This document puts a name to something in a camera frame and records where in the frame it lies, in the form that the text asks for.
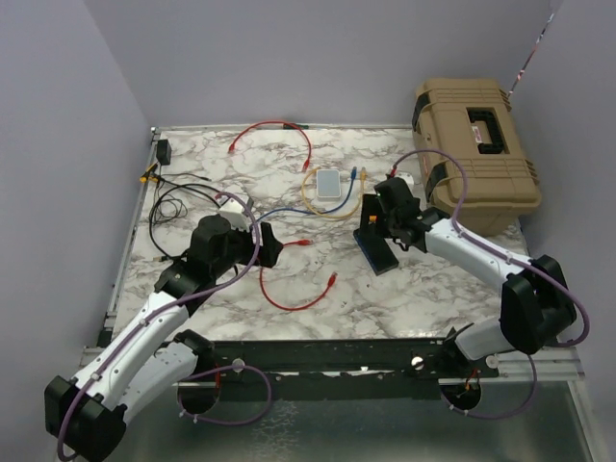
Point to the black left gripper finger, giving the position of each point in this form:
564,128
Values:
269,252
266,231

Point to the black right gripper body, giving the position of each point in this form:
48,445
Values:
388,218

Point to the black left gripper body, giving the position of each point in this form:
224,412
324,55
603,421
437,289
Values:
242,250

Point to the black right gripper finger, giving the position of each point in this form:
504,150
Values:
370,207
389,229

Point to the black network switch box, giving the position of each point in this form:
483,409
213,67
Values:
377,252

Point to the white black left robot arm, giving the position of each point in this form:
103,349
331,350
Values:
89,412

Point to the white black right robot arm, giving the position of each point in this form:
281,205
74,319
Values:
534,306

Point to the white small router box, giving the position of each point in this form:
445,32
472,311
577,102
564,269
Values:
328,183

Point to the yellow black screwdriver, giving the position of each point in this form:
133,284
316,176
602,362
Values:
150,174

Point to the black power adapter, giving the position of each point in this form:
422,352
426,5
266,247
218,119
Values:
163,152

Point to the tan plastic tool case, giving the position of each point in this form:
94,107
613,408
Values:
470,154

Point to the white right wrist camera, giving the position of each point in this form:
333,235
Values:
407,177

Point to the green screwdriver at wall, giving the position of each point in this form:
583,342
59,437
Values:
293,126

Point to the aluminium frame rail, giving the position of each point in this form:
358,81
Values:
109,321

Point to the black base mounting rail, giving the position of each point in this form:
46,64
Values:
290,370

